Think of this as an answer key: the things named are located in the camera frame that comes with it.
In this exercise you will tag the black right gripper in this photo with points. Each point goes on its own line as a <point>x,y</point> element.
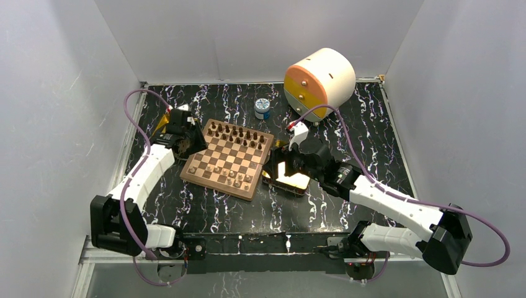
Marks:
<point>278,154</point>

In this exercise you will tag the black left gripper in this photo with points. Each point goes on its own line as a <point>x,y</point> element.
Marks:
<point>200,145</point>

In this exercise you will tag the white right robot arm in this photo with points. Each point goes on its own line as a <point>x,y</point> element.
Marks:
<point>440,237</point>

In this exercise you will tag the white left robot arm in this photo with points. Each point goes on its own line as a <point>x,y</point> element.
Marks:
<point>117,223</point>

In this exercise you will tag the wooden chess board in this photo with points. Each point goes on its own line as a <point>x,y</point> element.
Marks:
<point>242,161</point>

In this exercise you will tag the gold tin with white pieces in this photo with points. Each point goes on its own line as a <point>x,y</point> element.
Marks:
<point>161,126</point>

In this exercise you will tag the row of dark chess pieces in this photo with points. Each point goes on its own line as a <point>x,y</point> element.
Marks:
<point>221,136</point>

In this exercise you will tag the empty gold square tin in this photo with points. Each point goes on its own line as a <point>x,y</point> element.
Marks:
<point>296,184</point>

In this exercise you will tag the small blue white jar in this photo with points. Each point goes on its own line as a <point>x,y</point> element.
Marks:
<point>262,108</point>

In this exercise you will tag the round pastel drawer cabinet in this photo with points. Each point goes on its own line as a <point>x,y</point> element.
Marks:
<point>324,77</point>

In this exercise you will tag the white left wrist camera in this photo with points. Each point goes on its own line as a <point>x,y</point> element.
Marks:
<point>186,114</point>

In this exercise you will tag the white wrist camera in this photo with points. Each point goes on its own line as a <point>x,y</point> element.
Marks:
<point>299,133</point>
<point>186,114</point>

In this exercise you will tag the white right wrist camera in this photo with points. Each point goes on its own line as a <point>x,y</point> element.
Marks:
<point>299,133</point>

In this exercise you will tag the aluminium front rail frame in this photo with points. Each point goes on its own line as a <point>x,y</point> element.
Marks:
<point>258,265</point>

